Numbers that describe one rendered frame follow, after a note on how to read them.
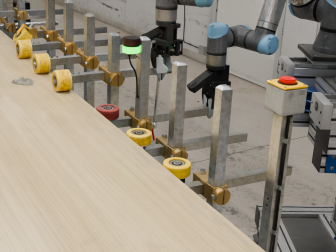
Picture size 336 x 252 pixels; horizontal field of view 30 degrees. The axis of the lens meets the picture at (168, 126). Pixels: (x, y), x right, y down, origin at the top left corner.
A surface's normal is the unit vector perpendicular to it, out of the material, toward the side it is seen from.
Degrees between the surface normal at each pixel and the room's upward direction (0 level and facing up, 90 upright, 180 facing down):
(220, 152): 90
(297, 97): 90
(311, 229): 0
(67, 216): 0
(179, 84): 90
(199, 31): 90
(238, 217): 0
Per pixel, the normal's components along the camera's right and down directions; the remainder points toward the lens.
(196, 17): -0.83, 0.16
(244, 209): 0.05, -0.93
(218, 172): 0.48, 0.33
